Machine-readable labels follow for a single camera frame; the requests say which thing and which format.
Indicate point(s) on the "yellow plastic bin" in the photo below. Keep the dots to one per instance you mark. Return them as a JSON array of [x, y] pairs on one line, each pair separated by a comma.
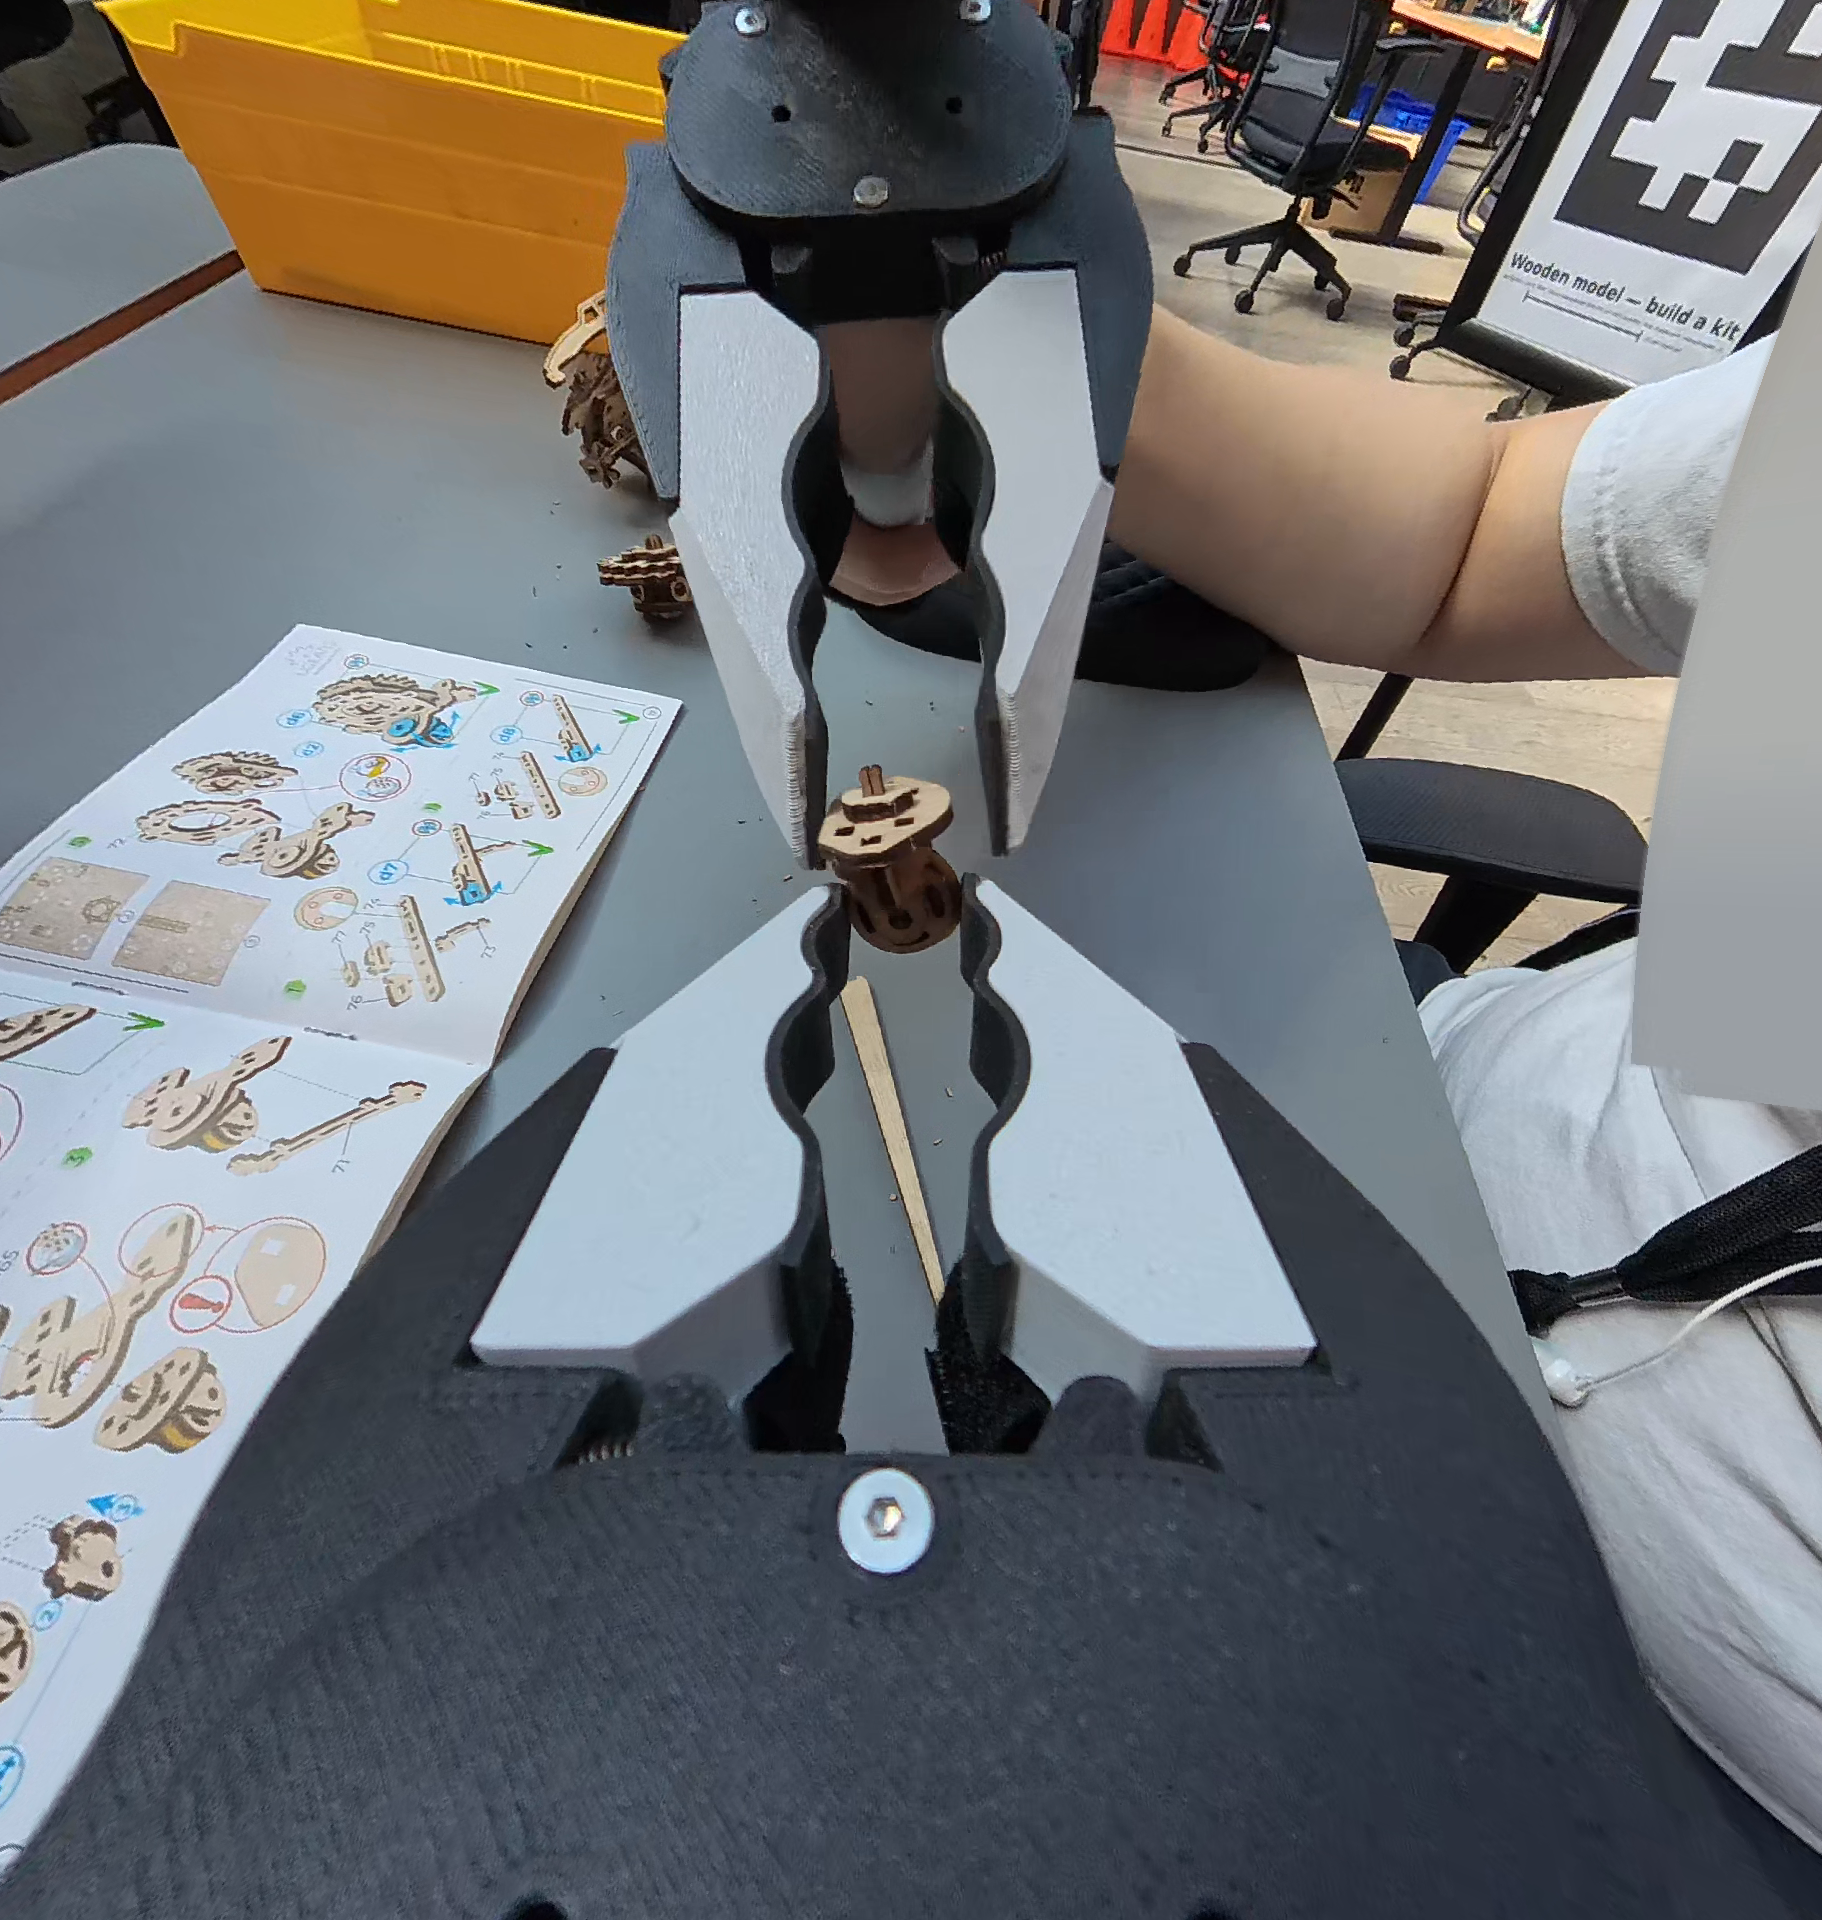
[[400, 150]]

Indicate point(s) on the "person's right forearm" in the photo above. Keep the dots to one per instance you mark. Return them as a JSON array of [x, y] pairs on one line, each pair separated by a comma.
[[1300, 480]]

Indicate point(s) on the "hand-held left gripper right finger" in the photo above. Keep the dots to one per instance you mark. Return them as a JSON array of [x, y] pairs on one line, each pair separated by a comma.
[[1151, 1200]]

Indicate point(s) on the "small wooden model assembly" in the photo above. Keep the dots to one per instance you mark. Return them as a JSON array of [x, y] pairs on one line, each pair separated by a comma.
[[880, 841]]

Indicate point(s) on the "grey desk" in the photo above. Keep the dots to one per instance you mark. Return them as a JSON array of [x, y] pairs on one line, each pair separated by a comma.
[[400, 495]]

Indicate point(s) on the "white sign with black marker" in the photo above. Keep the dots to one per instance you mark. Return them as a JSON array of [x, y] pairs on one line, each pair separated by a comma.
[[1677, 150]]

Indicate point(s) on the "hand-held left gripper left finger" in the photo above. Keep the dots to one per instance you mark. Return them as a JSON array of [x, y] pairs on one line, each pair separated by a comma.
[[656, 1200]]

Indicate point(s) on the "black office chair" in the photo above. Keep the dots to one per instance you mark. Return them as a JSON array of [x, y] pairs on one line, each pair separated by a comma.
[[1287, 134]]

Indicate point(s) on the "pointed wooden stick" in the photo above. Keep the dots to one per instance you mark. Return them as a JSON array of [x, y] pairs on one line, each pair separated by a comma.
[[889, 1110]]

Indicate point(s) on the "blue plastic bin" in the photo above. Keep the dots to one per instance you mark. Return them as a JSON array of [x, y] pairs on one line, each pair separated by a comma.
[[1437, 150]]

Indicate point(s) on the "large wooden model frame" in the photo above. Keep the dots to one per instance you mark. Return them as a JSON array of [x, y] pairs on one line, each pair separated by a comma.
[[589, 391]]

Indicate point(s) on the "small wooden gear assembly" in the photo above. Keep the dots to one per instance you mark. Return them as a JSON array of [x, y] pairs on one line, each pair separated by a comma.
[[649, 578]]

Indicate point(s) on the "person's white shirt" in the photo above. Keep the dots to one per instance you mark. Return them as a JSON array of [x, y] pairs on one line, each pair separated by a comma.
[[1677, 1350]]

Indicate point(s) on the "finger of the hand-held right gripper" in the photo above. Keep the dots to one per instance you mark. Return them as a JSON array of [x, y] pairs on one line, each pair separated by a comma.
[[730, 450], [1038, 450]]

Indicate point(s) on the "open instruction booklet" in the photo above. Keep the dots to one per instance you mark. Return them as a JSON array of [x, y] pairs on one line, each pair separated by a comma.
[[177, 841]]

